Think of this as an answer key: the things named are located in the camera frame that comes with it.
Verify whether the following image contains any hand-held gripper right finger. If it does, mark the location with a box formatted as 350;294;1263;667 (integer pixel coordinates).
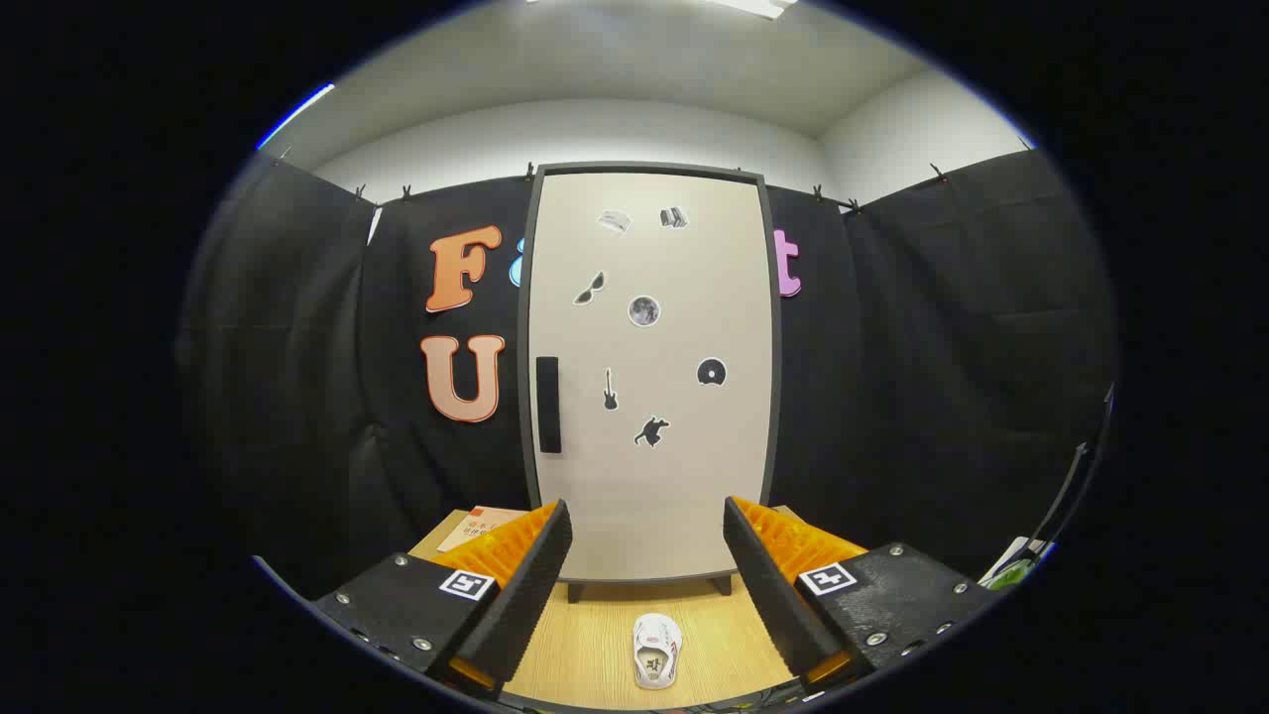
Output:
723;496;1002;693

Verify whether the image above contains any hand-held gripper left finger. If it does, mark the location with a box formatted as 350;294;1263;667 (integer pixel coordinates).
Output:
312;499;574;695

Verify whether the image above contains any dark grey shoe cabinet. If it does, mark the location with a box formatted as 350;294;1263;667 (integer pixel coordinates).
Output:
518;162;784;604

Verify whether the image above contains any white canvas shoe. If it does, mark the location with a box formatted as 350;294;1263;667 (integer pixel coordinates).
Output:
633;613;684;691

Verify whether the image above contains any beige shoe cabinet door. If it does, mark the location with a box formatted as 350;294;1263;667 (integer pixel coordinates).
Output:
528;171;774;582

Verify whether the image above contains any black cabinet door handle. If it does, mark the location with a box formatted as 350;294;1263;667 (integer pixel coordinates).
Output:
536;356;562;454

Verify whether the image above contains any stack of books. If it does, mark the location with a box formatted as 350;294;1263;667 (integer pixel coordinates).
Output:
437;506;536;554

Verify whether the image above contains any white side table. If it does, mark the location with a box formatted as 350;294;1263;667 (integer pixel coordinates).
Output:
977;535;1057;591

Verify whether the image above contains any black monitor with stand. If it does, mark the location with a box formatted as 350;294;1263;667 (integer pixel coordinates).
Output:
1031;382;1116;556

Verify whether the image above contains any black backdrop cloth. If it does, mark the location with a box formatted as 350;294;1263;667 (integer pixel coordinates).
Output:
178;149;1119;606

